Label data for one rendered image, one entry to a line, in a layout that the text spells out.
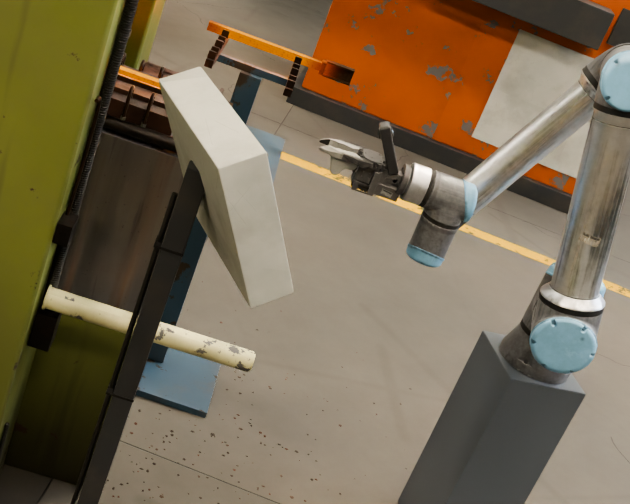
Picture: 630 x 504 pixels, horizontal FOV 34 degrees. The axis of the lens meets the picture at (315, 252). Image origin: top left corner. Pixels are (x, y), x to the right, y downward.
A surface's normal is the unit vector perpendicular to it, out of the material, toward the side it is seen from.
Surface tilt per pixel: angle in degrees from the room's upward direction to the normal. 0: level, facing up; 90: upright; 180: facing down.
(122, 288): 90
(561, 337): 95
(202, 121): 30
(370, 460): 0
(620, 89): 83
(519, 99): 90
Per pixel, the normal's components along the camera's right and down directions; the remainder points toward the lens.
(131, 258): -0.02, 0.43
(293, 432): 0.34, -0.84
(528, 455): 0.18, 0.49
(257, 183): 0.38, 0.52
